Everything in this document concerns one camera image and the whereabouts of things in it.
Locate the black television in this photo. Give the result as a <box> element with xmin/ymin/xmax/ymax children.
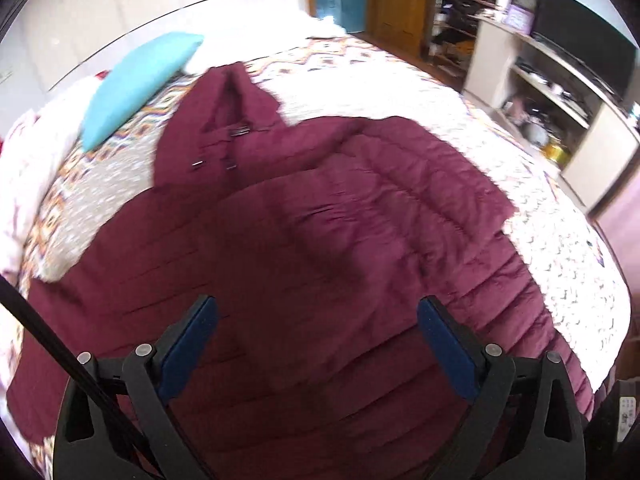
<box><xmin>531</xmin><ymin>0</ymin><xmax>638</xmax><ymax>106</ymax></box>

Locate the cluttered storage shelf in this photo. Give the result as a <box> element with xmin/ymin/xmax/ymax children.
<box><xmin>427</xmin><ymin>0</ymin><xmax>516</xmax><ymax>83</ymax></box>

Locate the white TV cabinet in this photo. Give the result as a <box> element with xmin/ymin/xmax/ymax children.
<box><xmin>462</xmin><ymin>12</ymin><xmax>640</xmax><ymax>216</ymax></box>

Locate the white glossy wardrobe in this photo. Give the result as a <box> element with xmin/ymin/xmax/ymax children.
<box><xmin>0</xmin><ymin>0</ymin><xmax>313</xmax><ymax>92</ymax></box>

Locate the black cable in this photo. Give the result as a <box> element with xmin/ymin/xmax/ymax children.
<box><xmin>0</xmin><ymin>277</ymin><xmax>153</xmax><ymax>480</ymax></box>

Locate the wooden door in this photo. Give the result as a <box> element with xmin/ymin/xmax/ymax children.
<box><xmin>366</xmin><ymin>0</ymin><xmax>432</xmax><ymax>56</ymax></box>

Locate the beige dotted quilt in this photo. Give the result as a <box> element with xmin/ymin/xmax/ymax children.
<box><xmin>30</xmin><ymin>55</ymin><xmax>632</xmax><ymax>396</ymax></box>

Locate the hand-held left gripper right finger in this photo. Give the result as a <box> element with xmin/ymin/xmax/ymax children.
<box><xmin>417</xmin><ymin>295</ymin><xmax>587</xmax><ymax>480</ymax></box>

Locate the gold pot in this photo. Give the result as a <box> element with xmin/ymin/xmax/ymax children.
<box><xmin>541</xmin><ymin>141</ymin><xmax>572</xmax><ymax>170</ymax></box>

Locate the maroon puffer jacket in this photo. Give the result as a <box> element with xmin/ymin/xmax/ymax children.
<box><xmin>6</xmin><ymin>62</ymin><xmax>596</xmax><ymax>480</ymax></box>

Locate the pink floral duvet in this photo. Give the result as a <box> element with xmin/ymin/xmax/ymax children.
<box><xmin>0</xmin><ymin>74</ymin><xmax>103</xmax><ymax>286</ymax></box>

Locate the diamond patterned blanket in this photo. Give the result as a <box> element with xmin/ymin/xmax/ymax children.
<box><xmin>0</xmin><ymin>34</ymin><xmax>416</xmax><ymax>468</ymax></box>

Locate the turquoise pillow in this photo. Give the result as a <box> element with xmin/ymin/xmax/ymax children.
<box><xmin>80</xmin><ymin>31</ymin><xmax>206</xmax><ymax>153</ymax></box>

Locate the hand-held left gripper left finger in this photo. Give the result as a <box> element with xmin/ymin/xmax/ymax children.
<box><xmin>52</xmin><ymin>295</ymin><xmax>221</xmax><ymax>480</ymax></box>

